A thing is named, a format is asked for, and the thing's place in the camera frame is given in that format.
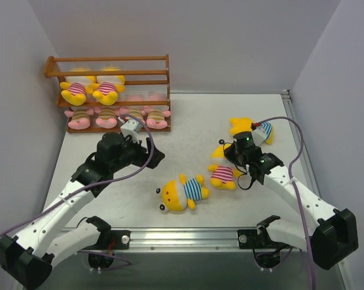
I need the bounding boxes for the yellow plush blue stripes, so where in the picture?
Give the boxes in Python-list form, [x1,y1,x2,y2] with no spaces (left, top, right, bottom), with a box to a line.
[156,174,210,213]

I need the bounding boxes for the pink plush face-down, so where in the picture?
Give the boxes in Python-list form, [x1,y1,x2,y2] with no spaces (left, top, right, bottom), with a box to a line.
[94,106,120,129]

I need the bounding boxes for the pink plush blue stripes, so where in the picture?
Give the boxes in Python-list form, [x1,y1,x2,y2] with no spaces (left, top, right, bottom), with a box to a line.
[144,92,171,129]

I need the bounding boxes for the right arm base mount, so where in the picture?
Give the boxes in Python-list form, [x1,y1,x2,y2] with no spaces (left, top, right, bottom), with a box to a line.
[237,229,261,250]

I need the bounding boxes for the pink plush orange stripes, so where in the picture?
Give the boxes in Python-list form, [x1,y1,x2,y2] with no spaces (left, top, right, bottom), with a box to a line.
[119,94,146,123]
[64,107,94,130]

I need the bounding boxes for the yellow plush red stripes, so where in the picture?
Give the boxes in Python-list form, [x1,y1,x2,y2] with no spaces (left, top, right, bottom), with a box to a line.
[208,139,241,190]
[60,75,97,106]
[92,75,126,106]

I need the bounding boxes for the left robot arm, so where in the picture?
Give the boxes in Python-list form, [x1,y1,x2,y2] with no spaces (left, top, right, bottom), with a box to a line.
[0,132,165,289]

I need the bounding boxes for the wooden three-tier shelf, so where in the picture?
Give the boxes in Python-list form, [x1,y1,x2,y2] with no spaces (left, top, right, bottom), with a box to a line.
[43,54,171,133]

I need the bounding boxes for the aluminium front rail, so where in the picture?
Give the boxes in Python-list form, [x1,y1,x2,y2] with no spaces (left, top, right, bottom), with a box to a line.
[60,226,312,251]

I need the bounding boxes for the purple cable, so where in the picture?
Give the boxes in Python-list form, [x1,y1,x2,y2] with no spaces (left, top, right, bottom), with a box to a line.
[257,116,318,290]
[0,114,155,269]

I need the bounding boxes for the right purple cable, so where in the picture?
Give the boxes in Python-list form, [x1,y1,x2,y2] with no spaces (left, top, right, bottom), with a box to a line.
[257,116,318,290]

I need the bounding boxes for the aluminium right rail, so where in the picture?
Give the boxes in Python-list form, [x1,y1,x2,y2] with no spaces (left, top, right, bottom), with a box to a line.
[281,90,321,198]

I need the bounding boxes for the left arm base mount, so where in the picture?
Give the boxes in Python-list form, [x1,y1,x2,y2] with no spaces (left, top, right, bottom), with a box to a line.
[107,230,131,250]

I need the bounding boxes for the aluminium rail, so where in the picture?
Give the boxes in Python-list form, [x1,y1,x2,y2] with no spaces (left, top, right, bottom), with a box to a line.
[281,90,321,198]
[60,226,312,251]

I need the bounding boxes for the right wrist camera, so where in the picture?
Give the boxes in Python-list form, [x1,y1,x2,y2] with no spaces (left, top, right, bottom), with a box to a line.
[251,123,267,146]

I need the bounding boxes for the yellow plush red stripes front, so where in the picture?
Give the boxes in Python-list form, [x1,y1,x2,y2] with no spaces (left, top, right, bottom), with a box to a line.
[208,139,241,190]

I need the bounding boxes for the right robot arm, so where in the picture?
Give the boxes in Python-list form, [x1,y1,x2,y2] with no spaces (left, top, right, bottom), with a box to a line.
[224,131,359,270]

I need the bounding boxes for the yellow plush red stripes top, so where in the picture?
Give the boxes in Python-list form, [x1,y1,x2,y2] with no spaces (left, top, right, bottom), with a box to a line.
[92,75,126,106]

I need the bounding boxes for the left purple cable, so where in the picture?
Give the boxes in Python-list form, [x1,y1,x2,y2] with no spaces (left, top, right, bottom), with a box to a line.
[0,114,155,269]

